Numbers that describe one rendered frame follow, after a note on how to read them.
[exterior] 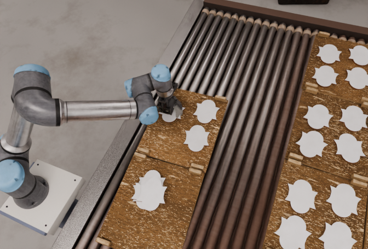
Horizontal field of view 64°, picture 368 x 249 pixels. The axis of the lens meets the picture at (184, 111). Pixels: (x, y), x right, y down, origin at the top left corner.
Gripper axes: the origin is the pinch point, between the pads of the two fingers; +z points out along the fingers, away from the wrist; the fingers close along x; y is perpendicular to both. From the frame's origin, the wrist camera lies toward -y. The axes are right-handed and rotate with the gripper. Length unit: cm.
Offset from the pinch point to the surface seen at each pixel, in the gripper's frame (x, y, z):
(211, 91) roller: 15.1, -19.2, 3.8
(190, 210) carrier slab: 24.2, 43.5, 1.2
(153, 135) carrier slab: -4.4, 15.4, 1.7
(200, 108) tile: 13.5, -5.8, 0.9
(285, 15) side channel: 43, -85, 2
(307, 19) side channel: 56, -84, 2
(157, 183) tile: 7.8, 37.9, -2.7
